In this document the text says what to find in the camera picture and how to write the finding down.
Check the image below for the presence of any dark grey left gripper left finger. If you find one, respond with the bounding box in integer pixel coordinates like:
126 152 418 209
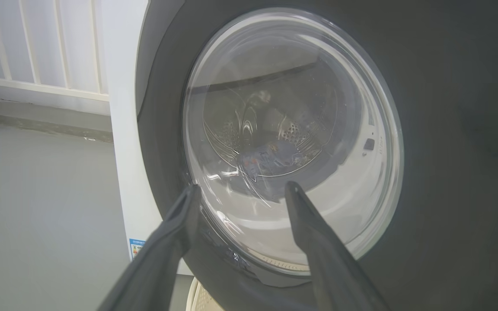
98 185 201 311

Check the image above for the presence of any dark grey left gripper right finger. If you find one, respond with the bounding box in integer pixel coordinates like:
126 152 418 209
284 181 390 311

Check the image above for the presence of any blue bear-print garment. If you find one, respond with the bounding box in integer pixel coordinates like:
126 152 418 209
271 143 306 167
238 147 285 177

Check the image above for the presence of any black round glass washer door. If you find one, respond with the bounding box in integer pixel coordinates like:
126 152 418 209
136 0 498 311

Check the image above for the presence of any white front-load washing machine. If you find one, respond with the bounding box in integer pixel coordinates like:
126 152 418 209
100 0 194 277

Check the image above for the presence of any perforated steel washer drum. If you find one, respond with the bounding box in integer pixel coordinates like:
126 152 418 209
201 86 340 178

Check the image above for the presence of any blue energy label sticker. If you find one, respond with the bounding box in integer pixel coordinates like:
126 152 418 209
129 238 146 261

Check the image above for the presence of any cream perforated laundry basket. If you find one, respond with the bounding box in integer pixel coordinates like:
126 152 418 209
186 277 224 311

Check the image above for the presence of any white slatted railing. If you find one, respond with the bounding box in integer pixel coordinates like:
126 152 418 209
0 0 111 103

